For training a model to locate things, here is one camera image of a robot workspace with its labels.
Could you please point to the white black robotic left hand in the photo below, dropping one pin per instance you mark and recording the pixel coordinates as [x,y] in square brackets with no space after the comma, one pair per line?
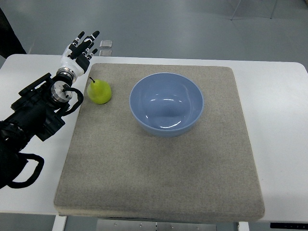
[78,54]

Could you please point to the green pear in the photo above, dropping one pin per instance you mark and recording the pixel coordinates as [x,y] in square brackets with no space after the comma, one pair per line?
[99,91]

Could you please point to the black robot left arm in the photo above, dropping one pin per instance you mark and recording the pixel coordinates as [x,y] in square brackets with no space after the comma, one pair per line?
[38,112]

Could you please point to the blue ceramic bowl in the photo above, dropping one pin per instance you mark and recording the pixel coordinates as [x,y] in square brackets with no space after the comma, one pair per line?
[166,104]

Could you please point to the lower metal floor plate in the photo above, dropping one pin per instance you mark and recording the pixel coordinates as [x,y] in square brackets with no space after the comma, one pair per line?
[105,53]

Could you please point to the metal floor plate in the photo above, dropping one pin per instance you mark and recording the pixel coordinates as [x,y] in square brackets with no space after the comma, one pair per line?
[105,53]
[106,44]

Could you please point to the upper metal floor plate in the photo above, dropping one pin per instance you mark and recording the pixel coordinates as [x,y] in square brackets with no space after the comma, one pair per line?
[106,44]

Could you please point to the dark object at left edge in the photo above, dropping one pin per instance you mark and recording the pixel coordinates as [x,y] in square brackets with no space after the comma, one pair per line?
[9,43]

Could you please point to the grey felt mat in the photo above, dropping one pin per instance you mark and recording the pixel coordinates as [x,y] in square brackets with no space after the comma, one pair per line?
[115,169]

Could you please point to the metal table crossbar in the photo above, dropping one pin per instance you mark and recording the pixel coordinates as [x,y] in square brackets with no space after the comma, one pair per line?
[125,225]

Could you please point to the metal chair legs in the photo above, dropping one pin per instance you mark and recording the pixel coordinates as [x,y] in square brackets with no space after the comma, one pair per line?
[254,8]

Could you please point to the black table control panel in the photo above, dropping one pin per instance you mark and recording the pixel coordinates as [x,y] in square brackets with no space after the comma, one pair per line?
[294,226]

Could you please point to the white table leg frame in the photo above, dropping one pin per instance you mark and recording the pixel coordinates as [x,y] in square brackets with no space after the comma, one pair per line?
[59,223]

